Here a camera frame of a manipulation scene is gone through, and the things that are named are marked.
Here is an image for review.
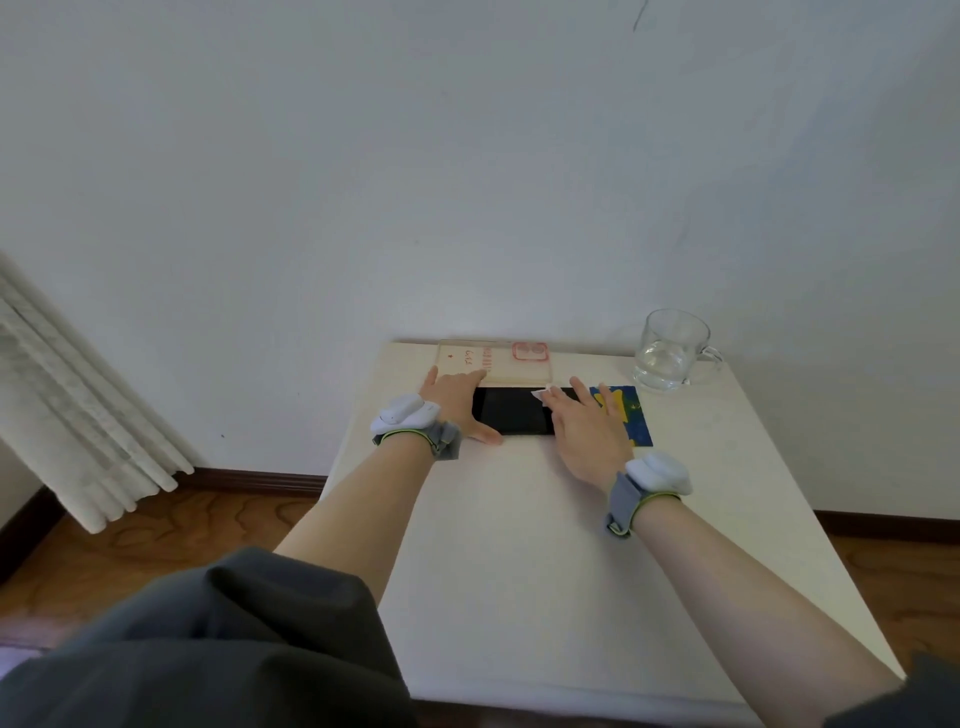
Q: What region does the person's left hand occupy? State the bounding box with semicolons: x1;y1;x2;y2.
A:
418;365;504;446

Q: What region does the person's right hand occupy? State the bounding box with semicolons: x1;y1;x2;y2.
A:
539;376;635;495

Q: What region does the black smartphone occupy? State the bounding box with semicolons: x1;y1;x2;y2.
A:
470;385;583;437

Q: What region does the person's left forearm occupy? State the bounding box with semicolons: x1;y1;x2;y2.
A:
273;434;436;605

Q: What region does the person's right forearm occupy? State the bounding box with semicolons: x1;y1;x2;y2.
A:
633;496;905;728

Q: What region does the clear phone case red print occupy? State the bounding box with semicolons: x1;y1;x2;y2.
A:
434;338;555;389

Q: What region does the blue card yellow star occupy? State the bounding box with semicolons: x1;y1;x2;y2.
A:
588;385;654;448

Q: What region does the glass mug with water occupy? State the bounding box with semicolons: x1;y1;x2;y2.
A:
632;308;725;393

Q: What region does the dark grey shirt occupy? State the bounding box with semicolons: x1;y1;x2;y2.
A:
0;545;960;728

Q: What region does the white curtain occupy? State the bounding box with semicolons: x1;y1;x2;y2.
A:
0;251;196;535

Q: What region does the white tracker grey wrist strap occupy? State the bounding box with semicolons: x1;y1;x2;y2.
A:
370;394;463;461
605;451;694;539

